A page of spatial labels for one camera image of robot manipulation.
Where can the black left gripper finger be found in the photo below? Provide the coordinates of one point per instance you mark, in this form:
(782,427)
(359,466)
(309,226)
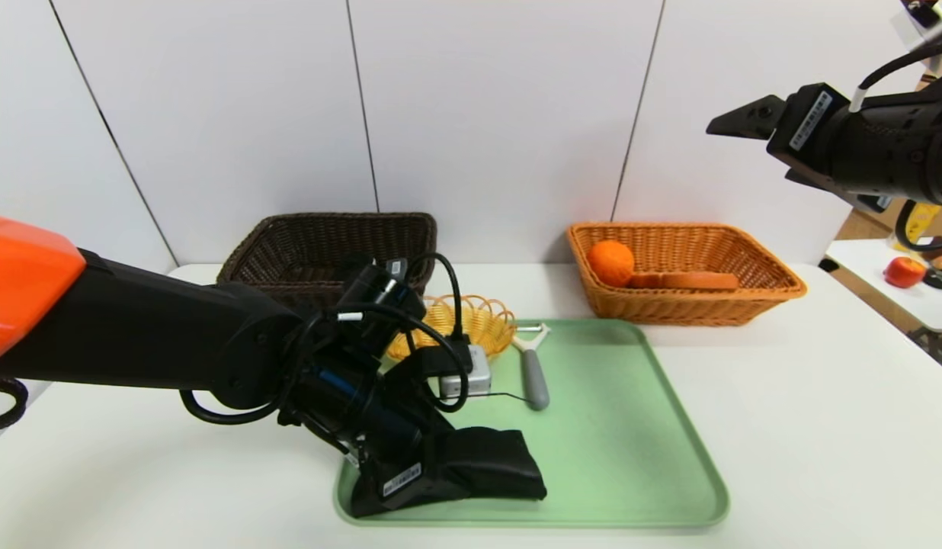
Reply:
(387,507)

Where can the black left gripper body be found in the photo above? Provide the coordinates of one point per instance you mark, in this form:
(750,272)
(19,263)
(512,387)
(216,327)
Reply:
(398,482)

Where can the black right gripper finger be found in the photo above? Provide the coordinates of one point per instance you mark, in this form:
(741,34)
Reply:
(753,118)

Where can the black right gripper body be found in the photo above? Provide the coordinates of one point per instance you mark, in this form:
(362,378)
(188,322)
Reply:
(808,122)

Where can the black cloth pouch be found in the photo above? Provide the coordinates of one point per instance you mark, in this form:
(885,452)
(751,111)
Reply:
(501,473)

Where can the toy bread slice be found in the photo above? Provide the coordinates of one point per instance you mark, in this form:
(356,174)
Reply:
(692,280)

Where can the orange fruit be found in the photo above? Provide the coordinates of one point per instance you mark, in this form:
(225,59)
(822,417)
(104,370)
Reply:
(611,263)

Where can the clear grey cutlery case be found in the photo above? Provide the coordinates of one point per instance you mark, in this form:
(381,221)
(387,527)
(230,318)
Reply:
(397,267)

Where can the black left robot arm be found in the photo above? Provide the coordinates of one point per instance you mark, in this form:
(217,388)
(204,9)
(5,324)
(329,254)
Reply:
(136,328)

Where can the small yellow wicker basket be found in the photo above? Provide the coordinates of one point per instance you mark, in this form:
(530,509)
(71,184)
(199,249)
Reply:
(486,320)

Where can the orange wicker basket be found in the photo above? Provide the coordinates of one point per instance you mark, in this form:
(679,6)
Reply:
(669,305)

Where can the dark brown wicker basket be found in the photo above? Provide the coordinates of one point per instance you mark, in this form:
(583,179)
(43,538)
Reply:
(288,244)

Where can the wooden cabinet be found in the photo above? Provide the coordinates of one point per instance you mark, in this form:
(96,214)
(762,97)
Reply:
(867,225)

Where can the yellow drink carton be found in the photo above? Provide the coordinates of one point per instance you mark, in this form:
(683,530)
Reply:
(924,221)

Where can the white side table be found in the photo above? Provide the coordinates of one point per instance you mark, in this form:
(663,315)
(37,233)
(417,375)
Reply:
(867,263)

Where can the red apple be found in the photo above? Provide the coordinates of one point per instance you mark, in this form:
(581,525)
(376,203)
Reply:
(903,273)

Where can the light green plastic tray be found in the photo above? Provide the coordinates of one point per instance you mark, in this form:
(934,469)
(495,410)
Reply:
(593,442)

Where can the dark glossy round item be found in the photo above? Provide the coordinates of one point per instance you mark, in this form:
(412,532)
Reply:
(939,280)

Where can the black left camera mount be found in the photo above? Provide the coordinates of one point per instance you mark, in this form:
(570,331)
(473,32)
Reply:
(433,362)

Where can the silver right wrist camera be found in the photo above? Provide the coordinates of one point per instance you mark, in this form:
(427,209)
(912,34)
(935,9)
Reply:
(924,23)

